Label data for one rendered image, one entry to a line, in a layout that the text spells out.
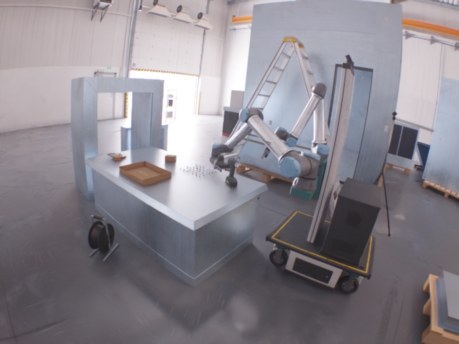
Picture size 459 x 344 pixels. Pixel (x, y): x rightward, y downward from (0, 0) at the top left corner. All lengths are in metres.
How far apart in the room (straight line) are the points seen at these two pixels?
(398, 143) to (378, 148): 4.50
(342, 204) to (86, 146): 2.78
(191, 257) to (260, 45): 3.64
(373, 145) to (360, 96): 3.69
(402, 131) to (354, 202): 6.43
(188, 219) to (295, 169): 0.76
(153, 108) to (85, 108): 0.99
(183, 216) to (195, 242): 0.21
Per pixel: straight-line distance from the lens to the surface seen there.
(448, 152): 7.24
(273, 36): 4.32
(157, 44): 12.85
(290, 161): 1.59
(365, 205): 1.79
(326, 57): 3.85
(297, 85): 3.94
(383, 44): 3.77
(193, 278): 1.88
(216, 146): 2.33
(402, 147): 8.12
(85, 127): 3.05
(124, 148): 4.17
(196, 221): 1.52
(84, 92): 3.01
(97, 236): 2.19
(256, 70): 4.35
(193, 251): 1.72
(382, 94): 3.62
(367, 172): 3.69
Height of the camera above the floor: 1.42
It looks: 19 degrees down
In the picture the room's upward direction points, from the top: 6 degrees clockwise
